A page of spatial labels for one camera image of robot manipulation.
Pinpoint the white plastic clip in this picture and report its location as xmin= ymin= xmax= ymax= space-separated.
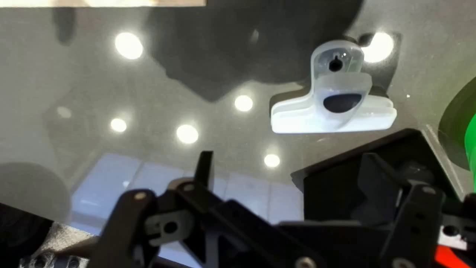
xmin=269 ymin=40 xmax=397 ymax=134

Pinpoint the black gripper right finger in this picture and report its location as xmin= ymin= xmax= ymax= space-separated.
xmin=292 ymin=129 xmax=475 ymax=268

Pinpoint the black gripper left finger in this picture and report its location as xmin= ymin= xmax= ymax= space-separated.
xmin=91 ymin=150 xmax=306 ymax=268

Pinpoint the small green bowl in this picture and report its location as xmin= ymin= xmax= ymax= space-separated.
xmin=464 ymin=115 xmax=476 ymax=180

